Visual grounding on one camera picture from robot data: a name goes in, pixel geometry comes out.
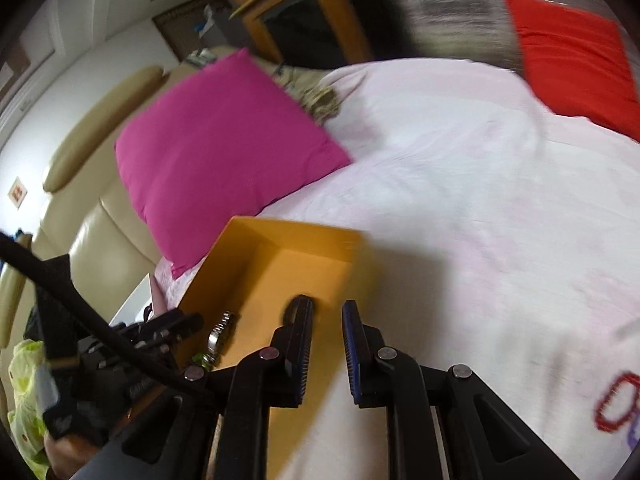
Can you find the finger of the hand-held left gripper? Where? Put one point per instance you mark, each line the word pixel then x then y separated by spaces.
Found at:
pixel 175 325

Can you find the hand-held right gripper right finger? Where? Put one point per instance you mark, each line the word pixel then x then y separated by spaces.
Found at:
pixel 352 350

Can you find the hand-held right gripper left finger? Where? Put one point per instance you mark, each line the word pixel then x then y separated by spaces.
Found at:
pixel 300 345

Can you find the orange cardboard box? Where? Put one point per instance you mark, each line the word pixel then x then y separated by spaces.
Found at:
pixel 280 270

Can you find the person's left hand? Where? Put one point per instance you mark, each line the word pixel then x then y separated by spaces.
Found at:
pixel 62 422

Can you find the white carton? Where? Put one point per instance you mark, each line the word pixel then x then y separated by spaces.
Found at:
pixel 132 305

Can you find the yellow-green cloth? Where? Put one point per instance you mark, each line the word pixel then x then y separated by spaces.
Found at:
pixel 25 395

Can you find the beige leather headboard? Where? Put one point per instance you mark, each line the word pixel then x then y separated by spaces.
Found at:
pixel 100 240

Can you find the pink pillow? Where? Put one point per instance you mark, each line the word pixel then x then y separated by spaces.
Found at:
pixel 225 150

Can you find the camouflage cloth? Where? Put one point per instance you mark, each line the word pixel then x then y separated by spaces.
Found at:
pixel 320 102

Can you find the striped cloth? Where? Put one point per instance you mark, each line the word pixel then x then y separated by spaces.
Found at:
pixel 200 57

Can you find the wooden glass-door cabinet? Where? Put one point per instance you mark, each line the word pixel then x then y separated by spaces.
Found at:
pixel 345 20

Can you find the red pillow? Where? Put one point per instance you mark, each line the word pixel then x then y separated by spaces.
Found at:
pixel 575 55

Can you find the small wall picture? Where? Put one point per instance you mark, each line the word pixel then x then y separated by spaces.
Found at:
pixel 17 192

